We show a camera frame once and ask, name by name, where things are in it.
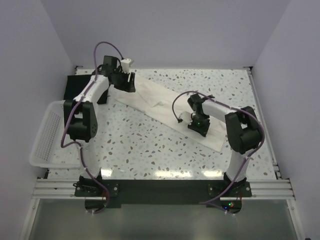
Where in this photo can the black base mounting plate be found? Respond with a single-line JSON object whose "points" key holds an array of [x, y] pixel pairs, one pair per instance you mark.
{"points": [[101, 194]]}

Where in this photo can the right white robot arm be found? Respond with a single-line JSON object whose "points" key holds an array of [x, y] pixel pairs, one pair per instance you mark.
{"points": [[244, 131]]}

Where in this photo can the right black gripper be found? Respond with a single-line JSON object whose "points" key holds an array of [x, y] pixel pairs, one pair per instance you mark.
{"points": [[202, 131]]}

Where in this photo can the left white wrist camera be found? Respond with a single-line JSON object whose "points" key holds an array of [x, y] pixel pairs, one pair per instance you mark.
{"points": [[126, 64]]}

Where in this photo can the folded black t shirt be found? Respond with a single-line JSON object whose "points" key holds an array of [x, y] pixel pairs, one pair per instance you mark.
{"points": [[77, 86]]}

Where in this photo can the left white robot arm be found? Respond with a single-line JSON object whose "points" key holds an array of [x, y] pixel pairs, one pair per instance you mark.
{"points": [[80, 113]]}

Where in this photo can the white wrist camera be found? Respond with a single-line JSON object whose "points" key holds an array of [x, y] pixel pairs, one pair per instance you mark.
{"points": [[185, 117], [126, 64]]}

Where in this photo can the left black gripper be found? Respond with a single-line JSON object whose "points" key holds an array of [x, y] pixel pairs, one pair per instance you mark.
{"points": [[128, 86]]}

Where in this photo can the aluminium front rail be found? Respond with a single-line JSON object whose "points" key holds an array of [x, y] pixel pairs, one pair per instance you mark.
{"points": [[261, 189]]}

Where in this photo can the white plastic basket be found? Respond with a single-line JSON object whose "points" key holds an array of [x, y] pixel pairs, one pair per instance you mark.
{"points": [[47, 151]]}

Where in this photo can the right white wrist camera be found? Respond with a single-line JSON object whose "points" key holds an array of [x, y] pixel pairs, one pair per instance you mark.
{"points": [[185, 117]]}

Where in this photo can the white t shirt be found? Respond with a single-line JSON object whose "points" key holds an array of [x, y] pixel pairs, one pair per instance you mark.
{"points": [[155, 101]]}

